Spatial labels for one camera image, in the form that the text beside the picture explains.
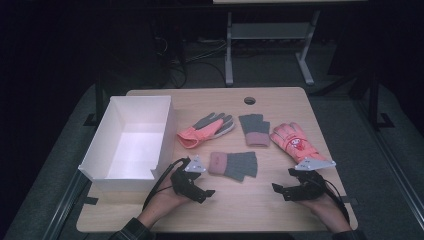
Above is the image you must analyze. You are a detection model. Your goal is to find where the pink and grey glove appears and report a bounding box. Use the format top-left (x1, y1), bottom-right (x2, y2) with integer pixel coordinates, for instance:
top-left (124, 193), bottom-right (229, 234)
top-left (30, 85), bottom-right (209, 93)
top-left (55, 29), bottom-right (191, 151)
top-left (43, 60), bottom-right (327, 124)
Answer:
top-left (176, 112), bottom-right (236, 150)

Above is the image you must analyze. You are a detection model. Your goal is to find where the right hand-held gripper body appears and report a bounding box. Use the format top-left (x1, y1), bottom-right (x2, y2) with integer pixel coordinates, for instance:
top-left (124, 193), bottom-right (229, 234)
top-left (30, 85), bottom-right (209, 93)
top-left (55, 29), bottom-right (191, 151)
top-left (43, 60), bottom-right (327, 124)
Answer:
top-left (288, 156), bottom-right (337, 202)

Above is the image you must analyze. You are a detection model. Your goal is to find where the pink padded glove with print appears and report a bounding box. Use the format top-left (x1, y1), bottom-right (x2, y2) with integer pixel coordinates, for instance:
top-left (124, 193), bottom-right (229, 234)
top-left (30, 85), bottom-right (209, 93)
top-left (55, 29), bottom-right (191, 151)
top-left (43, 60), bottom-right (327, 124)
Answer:
top-left (269, 121), bottom-right (329, 164)

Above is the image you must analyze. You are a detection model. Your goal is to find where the bundle of floor cables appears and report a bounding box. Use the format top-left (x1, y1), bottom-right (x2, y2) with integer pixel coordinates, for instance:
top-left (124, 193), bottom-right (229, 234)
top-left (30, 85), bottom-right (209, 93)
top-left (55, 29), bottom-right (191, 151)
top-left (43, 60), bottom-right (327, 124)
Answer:
top-left (153, 33), bottom-right (231, 89)

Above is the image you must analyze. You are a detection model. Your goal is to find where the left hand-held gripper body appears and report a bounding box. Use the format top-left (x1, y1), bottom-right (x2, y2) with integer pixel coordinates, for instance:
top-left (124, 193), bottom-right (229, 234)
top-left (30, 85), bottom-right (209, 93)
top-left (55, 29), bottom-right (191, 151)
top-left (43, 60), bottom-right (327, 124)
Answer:
top-left (170, 154), bottom-right (208, 201)

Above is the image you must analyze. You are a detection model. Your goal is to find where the grey metal stand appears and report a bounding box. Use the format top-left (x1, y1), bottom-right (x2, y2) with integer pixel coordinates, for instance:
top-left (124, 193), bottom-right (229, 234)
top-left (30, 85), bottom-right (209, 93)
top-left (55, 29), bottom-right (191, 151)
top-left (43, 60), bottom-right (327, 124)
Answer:
top-left (224, 10), bottom-right (322, 88)

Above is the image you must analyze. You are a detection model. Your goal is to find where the metal floor rail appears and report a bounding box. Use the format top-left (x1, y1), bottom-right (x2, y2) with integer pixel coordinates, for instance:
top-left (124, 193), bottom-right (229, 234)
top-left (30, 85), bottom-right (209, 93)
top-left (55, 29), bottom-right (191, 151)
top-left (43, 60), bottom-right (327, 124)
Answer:
top-left (353, 99), bottom-right (424, 231)
top-left (41, 169), bottom-right (91, 240)

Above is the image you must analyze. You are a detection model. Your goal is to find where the grey fingerless glove pink cuff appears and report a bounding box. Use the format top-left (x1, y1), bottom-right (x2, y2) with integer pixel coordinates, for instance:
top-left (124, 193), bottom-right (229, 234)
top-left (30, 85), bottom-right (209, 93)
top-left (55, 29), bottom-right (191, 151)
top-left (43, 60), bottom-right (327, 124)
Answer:
top-left (238, 113), bottom-right (271, 148)
top-left (208, 151), bottom-right (259, 183)

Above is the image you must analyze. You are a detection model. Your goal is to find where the white box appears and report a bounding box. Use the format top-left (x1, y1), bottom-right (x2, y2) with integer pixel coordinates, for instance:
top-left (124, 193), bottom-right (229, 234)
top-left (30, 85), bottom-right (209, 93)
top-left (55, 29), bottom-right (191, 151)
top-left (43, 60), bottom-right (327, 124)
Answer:
top-left (77, 95), bottom-right (178, 193)

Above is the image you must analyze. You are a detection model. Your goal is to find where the hand-held gripper black cable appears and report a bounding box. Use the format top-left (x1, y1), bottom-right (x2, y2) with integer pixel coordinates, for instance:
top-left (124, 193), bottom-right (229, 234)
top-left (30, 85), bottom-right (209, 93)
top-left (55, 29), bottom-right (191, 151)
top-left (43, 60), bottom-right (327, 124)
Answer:
top-left (142, 157), bottom-right (191, 212)
top-left (313, 178), bottom-right (351, 224)

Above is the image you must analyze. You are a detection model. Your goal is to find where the right hand-held gripper black cable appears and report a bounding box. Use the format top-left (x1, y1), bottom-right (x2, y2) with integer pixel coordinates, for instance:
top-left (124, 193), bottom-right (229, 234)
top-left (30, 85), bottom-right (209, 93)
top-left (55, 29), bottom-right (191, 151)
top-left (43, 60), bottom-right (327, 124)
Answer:
top-left (313, 178), bottom-right (351, 224)

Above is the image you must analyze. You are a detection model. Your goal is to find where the person's right hand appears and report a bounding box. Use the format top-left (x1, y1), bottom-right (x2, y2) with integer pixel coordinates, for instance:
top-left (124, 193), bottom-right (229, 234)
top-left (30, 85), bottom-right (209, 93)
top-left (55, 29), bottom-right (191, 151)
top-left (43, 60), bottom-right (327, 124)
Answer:
top-left (299, 186), bottom-right (352, 232)

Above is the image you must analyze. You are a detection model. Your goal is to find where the left hand-held gripper black cable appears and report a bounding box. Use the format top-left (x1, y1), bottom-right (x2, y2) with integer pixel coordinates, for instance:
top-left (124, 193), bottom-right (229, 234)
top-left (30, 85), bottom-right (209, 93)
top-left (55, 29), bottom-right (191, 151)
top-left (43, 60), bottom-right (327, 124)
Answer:
top-left (142, 157), bottom-right (191, 212)

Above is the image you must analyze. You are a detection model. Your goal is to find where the person's left hand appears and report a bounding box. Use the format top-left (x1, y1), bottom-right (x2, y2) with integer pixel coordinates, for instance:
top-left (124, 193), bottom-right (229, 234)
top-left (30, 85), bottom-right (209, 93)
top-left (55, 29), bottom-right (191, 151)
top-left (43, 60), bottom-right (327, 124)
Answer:
top-left (141, 165), bottom-right (192, 228)

